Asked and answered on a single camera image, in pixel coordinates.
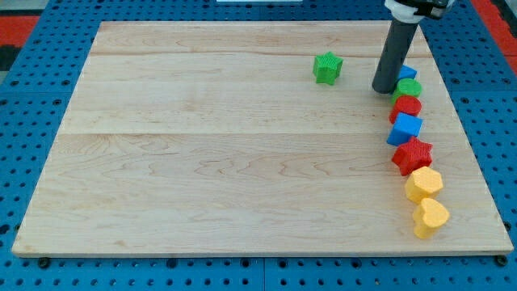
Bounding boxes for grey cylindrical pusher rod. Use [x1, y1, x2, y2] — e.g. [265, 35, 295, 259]
[372, 19, 418, 94]

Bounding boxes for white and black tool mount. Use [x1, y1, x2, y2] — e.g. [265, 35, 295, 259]
[385, 0, 455, 23]

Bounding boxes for green star block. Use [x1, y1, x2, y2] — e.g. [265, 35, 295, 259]
[313, 52, 343, 86]

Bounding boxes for red star block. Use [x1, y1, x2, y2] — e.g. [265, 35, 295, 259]
[392, 137, 433, 176]

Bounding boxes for blue block behind rod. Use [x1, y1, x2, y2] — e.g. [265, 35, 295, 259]
[397, 65, 418, 80]

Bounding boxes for green cylinder block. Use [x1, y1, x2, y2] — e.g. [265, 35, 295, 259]
[390, 78, 422, 105]

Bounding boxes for red cylinder block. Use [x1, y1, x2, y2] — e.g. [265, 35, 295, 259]
[389, 95, 422, 124]

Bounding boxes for blue cube block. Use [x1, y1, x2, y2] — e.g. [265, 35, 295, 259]
[386, 112, 423, 146]

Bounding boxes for yellow hexagon block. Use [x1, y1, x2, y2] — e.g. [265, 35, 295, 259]
[405, 167, 443, 204]

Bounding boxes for yellow heart block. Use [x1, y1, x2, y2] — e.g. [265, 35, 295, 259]
[412, 198, 450, 239]

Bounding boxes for wooden board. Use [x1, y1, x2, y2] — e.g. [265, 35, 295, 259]
[12, 21, 513, 258]

